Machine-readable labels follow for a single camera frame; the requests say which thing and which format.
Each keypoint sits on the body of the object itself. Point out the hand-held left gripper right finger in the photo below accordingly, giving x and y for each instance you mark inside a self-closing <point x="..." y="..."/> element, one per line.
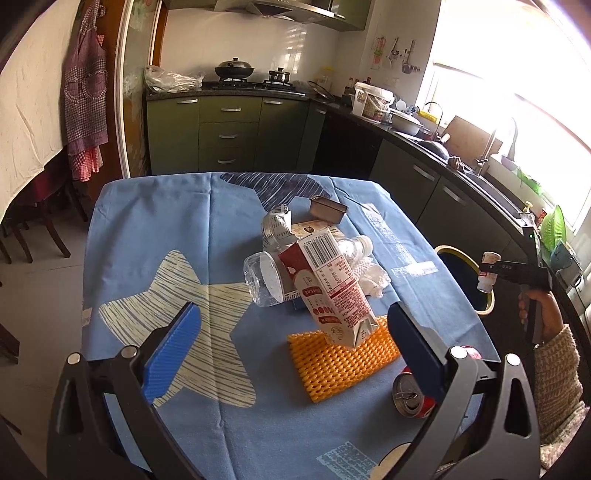
<point x="415" y="353"/>

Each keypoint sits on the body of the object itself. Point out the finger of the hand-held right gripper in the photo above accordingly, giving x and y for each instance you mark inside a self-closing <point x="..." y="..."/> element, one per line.
<point x="490" y="266"/>

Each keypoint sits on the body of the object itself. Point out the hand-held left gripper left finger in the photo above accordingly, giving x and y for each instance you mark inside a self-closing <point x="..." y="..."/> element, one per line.
<point x="173" y="355"/>

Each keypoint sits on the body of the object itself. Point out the small white plastic bottle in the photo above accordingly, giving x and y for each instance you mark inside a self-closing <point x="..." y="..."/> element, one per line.
<point x="485" y="282"/>

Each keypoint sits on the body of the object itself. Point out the blue bin with yellow rim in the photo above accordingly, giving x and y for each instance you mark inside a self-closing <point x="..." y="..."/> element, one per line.
<point x="457" y="277"/>

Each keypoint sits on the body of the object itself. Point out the white tissue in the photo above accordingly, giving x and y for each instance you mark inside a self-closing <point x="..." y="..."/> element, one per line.
<point x="374" y="277"/>

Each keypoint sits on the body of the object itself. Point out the small beige carton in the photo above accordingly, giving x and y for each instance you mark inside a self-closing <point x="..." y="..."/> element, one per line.
<point x="309" y="227"/>

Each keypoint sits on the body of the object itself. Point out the crushed labelled plastic bottle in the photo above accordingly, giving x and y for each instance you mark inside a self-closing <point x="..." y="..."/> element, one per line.
<point x="276" y="226"/>

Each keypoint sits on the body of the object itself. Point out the person's right hand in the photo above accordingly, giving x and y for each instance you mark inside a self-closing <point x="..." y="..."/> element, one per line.
<point x="550" y="314"/>

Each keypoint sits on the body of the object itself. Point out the red soda can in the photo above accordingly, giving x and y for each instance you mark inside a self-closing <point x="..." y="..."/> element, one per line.
<point x="415" y="401"/>

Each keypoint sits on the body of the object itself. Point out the green plastic colander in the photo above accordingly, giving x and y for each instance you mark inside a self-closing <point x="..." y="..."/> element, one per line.
<point x="554" y="228"/>

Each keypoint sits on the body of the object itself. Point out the orange foam net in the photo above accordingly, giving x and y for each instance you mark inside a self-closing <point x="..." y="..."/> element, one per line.
<point x="337" y="364"/>

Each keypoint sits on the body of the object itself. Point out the red and white milk carton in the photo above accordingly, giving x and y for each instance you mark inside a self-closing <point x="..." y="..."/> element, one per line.
<point x="337" y="295"/>

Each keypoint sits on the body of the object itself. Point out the brown dish rag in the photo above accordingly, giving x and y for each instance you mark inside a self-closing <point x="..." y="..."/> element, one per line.
<point x="457" y="162"/>

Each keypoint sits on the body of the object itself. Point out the steel kitchen faucet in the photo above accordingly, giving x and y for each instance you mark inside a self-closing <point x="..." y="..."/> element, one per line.
<point x="485" y="157"/>

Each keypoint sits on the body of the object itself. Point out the large clear plastic bottle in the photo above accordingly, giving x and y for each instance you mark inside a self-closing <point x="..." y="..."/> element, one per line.
<point x="265" y="279"/>

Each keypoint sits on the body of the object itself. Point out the clear bottle with white cap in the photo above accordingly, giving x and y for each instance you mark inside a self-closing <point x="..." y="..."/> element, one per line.
<point x="353" y="249"/>

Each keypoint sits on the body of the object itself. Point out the black frying pan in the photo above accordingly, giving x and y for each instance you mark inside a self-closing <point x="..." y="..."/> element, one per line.
<point x="434" y="147"/>

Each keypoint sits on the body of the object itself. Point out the wooden cutting board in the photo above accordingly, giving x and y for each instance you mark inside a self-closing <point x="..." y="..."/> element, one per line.
<point x="466" y="136"/>

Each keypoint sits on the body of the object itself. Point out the blue printed tablecloth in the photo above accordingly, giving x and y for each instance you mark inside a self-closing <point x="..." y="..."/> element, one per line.
<point x="152" y="217"/>

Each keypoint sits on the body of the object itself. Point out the white enamel basin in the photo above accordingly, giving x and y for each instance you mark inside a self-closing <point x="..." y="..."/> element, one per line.
<point x="408" y="123"/>

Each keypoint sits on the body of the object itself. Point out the brown metal tin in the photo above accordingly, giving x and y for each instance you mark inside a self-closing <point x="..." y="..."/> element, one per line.
<point x="325" y="210"/>

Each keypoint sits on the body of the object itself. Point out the kitchen window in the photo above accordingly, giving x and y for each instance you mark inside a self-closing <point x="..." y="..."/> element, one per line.
<point x="508" y="69"/>

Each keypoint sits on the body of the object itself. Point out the dark wooden chair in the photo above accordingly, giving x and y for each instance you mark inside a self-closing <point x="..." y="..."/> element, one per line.
<point x="46" y="194"/>

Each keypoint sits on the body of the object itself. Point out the white lidded bucket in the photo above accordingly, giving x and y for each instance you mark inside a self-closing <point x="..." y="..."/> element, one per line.
<point x="369" y="99"/>

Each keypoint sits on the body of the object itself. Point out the green base kitchen cabinets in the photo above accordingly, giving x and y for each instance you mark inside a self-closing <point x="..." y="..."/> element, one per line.
<point x="231" y="134"/>

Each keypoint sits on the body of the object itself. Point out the glass pot lid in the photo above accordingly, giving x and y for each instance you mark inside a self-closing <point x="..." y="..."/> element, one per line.
<point x="321" y="90"/>

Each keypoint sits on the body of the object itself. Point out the clear plastic bag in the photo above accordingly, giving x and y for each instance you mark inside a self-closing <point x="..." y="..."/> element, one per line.
<point x="171" y="81"/>

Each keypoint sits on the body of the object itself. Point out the checked purple apron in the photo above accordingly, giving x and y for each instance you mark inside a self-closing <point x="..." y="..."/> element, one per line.
<point x="85" y="92"/>

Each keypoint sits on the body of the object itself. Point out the black gas stove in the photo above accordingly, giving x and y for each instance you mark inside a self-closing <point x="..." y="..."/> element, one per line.
<point x="244" y="86"/>

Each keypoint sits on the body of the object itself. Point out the white hanging cloth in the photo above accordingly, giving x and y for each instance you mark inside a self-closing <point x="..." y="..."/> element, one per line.
<point x="32" y="115"/>

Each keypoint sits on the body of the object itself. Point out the small metal pot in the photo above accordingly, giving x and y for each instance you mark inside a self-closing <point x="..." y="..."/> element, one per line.
<point x="279" y="76"/>

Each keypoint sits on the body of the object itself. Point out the black wok with lid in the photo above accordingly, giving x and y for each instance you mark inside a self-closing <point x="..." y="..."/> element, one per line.
<point x="234" y="69"/>

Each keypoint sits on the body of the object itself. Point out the steel range hood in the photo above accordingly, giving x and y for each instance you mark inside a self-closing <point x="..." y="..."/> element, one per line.
<point x="277" y="9"/>

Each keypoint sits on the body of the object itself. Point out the green wall cabinets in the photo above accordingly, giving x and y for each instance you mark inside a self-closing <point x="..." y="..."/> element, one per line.
<point x="351" y="14"/>

